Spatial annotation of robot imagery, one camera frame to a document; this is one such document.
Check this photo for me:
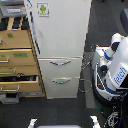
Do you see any white fridge door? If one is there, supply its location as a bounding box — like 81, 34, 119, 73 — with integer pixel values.
23, 0, 93, 59

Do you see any white robot base edge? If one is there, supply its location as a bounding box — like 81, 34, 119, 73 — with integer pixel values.
27, 116, 101, 128

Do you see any upper fridge drawer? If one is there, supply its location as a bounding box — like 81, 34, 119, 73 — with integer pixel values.
38, 58, 82, 79

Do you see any fridge drawer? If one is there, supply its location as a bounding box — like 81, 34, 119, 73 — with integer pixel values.
43, 78, 79, 99
38, 58, 82, 79

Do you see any lower fridge drawer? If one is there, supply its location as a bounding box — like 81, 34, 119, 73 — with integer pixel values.
43, 78, 79, 99

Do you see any white refrigerator body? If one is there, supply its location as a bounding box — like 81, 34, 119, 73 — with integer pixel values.
24, 0, 92, 99

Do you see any wooden drawer cabinet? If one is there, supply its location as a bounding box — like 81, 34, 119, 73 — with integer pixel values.
0, 16, 46, 99

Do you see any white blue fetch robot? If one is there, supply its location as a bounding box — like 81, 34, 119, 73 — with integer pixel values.
92, 33, 128, 105

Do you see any green android sticker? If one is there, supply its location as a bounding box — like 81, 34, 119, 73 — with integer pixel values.
37, 3, 49, 17

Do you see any grey box on cabinet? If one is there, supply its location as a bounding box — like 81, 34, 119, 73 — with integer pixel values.
0, 5, 26, 17

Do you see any grey coiled cable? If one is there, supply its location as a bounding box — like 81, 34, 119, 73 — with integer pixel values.
78, 43, 98, 94

